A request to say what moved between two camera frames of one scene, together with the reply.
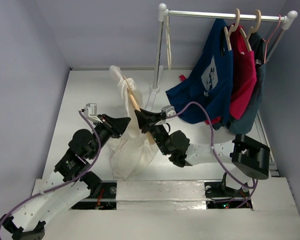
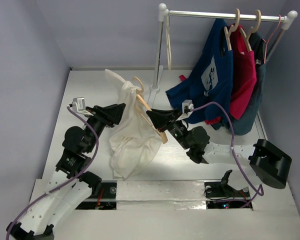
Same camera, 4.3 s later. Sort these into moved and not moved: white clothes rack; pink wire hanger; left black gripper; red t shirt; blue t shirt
Moved: left black gripper
Not moved: white clothes rack; red t shirt; blue t shirt; pink wire hanger
